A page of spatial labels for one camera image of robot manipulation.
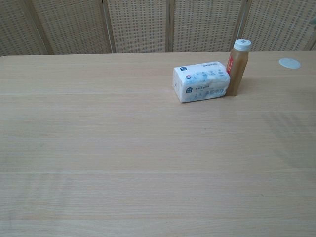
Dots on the woven rattan folding screen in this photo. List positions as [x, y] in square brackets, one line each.
[138, 24]

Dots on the brown drink bottle white cap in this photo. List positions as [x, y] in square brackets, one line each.
[236, 71]

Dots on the round grey table grommet cover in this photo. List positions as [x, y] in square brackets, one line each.
[289, 63]

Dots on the white tissue pack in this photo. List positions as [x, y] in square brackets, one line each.
[200, 82]

